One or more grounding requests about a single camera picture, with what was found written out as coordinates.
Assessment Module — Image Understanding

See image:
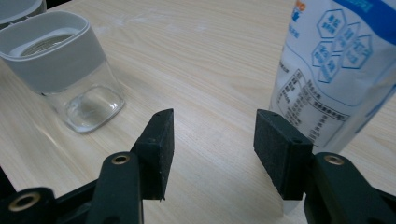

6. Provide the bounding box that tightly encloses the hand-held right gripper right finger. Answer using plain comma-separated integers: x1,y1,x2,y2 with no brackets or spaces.
253,109,396,224

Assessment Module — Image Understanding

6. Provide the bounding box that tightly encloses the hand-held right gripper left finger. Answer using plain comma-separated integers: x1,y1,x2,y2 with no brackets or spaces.
85,108,175,224

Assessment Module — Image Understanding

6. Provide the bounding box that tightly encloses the white and blue printed bag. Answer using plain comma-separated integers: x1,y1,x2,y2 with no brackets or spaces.
269,0,396,216

